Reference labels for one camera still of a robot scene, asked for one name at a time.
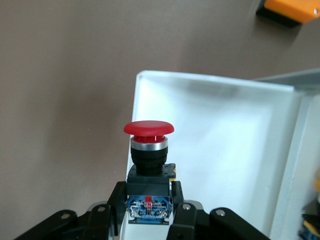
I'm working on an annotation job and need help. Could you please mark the red mushroom push button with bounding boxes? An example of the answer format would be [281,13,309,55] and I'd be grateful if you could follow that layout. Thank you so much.
[123,120,178,225]

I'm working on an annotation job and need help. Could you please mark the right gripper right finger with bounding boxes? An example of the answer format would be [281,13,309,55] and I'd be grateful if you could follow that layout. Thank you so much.
[165,180,272,240]

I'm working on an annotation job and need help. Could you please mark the orange button enclosure box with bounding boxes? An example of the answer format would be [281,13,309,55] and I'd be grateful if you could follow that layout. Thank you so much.
[255,0,320,29]

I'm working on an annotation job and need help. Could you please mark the white plastic drawer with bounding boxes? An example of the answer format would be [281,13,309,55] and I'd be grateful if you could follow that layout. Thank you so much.
[123,69,302,240]
[272,87,320,240]

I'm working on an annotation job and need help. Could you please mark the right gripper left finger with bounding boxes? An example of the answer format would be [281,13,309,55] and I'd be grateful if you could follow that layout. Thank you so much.
[13,181,129,240]

